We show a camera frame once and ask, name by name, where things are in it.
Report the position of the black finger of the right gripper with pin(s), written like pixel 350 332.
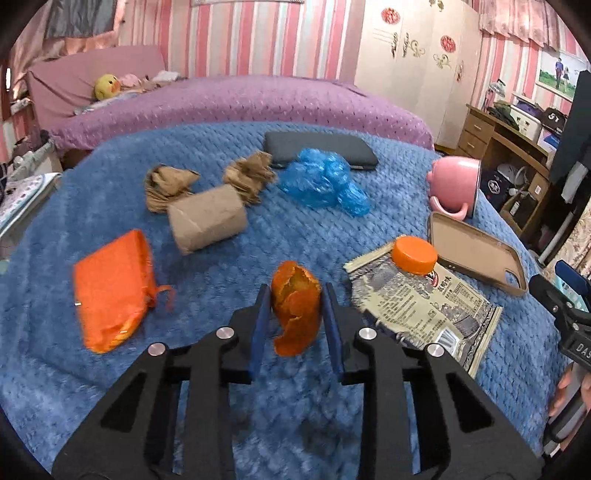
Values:
pixel 572 324

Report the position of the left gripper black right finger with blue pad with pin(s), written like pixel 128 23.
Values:
pixel 423 414

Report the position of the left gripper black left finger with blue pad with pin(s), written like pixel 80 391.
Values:
pixel 167 416

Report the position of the printed snack wrapper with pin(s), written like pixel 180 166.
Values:
pixel 420 310

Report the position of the orange plastic bag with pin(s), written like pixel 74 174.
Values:
pixel 114 287

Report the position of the brown cardboard roll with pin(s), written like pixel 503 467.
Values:
pixel 208 217

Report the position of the floral curtain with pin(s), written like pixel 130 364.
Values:
pixel 576 250

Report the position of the tan phone case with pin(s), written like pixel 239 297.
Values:
pixel 473 252

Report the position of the dark box under desk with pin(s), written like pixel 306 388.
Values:
pixel 496 188

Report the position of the wooden desk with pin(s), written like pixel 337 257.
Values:
pixel 494 143

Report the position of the dark hanging coat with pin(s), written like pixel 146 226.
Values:
pixel 571 161

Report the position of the orange bottle cap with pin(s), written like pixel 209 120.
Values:
pixel 414 255

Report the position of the pink metal-lined mug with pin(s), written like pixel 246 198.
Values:
pixel 454 182

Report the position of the white storage box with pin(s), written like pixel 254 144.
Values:
pixel 528 125

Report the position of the blue fuzzy blanket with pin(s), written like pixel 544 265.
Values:
pixel 295 421

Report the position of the framed couple photo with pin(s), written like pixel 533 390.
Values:
pixel 559 72

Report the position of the crumpled brown paper ball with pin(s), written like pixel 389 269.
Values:
pixel 164 185

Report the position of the folded patterned bedding pile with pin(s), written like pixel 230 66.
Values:
pixel 23 196

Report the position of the crumpled blue plastic bag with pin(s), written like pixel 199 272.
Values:
pixel 320 179

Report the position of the cream wardrobe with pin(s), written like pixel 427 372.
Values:
pixel 423 57

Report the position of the black glasses case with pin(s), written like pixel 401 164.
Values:
pixel 284 148

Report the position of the purple dotted bed cover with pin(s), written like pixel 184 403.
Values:
pixel 243 99

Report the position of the yellow duck plush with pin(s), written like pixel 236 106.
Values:
pixel 106 87

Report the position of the pink headboard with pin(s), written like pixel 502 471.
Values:
pixel 60 86

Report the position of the grey hanging cloth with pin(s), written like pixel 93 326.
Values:
pixel 80 18

